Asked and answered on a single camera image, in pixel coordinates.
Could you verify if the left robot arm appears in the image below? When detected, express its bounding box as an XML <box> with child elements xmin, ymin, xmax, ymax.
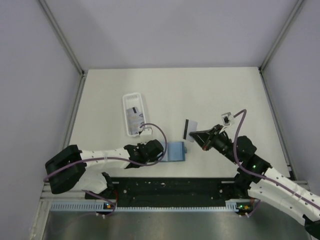
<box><xmin>43</xmin><ymin>139</ymin><xmax>167</xmax><ymax>199</ymax></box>

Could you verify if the blue leather card holder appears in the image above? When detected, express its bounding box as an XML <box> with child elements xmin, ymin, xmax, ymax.
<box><xmin>161</xmin><ymin>141</ymin><xmax>188</xmax><ymax>163</ymax></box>

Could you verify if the aluminium corner post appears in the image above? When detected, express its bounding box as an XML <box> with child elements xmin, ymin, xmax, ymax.
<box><xmin>36</xmin><ymin>0</ymin><xmax>85</xmax><ymax>76</ymax></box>
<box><xmin>259</xmin><ymin>0</ymin><xmax>307</xmax><ymax>73</ymax></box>

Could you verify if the silver VIP card bottom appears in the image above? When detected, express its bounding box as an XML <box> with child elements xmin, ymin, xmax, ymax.
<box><xmin>128</xmin><ymin>120</ymin><xmax>145</xmax><ymax>135</ymax></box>

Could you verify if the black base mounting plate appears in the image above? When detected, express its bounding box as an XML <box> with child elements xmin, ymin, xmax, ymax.
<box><xmin>84</xmin><ymin>176</ymin><xmax>265</xmax><ymax>201</ymax></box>

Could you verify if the left aluminium corner post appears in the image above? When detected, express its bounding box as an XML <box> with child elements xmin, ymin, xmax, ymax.
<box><xmin>36</xmin><ymin>0</ymin><xmax>85</xmax><ymax>76</ymax></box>

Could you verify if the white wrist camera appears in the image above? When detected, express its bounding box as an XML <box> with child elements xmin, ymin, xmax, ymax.
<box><xmin>139</xmin><ymin>126</ymin><xmax>153</xmax><ymax>138</ymax></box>
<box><xmin>221</xmin><ymin>112</ymin><xmax>235</xmax><ymax>127</ymax></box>

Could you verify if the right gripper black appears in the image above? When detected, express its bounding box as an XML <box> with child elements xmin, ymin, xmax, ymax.
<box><xmin>189</xmin><ymin>123</ymin><xmax>240</xmax><ymax>164</ymax></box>

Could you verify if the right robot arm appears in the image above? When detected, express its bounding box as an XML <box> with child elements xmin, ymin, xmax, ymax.
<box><xmin>189</xmin><ymin>124</ymin><xmax>320</xmax><ymax>239</ymax></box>

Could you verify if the silver vip card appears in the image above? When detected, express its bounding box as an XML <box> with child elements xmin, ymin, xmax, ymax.
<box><xmin>126</xmin><ymin>107</ymin><xmax>144</xmax><ymax>121</ymax></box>
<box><xmin>182</xmin><ymin>119</ymin><xmax>198</xmax><ymax>143</ymax></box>
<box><xmin>128</xmin><ymin>120</ymin><xmax>145</xmax><ymax>135</ymax></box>

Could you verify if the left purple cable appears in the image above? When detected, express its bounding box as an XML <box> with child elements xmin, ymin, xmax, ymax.
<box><xmin>42</xmin><ymin>122</ymin><xmax>168</xmax><ymax>217</ymax></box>

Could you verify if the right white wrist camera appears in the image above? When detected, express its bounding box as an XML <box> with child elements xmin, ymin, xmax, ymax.
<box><xmin>221</xmin><ymin>112</ymin><xmax>235</xmax><ymax>127</ymax></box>

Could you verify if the grey slotted cable duct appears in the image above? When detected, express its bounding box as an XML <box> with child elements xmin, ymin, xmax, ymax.
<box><xmin>50</xmin><ymin>199</ymin><xmax>250</xmax><ymax>214</ymax></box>

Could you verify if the silver VIP card middle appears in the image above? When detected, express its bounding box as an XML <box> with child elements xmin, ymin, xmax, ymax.
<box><xmin>126</xmin><ymin>107</ymin><xmax>144</xmax><ymax>121</ymax></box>

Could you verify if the aluminium frame rail front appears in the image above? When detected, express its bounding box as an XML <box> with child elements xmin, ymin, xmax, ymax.
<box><xmin>41</xmin><ymin>181</ymin><xmax>313</xmax><ymax>201</ymax></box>

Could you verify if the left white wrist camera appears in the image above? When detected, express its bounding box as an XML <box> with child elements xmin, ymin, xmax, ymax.
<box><xmin>139</xmin><ymin>126</ymin><xmax>153</xmax><ymax>138</ymax></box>

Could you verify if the right aluminium corner post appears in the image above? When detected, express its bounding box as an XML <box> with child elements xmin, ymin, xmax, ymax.
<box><xmin>259</xmin><ymin>0</ymin><xmax>307</xmax><ymax>73</ymax></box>

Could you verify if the silver VIP card top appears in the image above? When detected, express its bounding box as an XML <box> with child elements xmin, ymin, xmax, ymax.
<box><xmin>182</xmin><ymin>119</ymin><xmax>198</xmax><ymax>143</ymax></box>

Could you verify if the white plastic basket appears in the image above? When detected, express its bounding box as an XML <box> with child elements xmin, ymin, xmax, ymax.
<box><xmin>122</xmin><ymin>92</ymin><xmax>147</xmax><ymax>137</ymax></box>

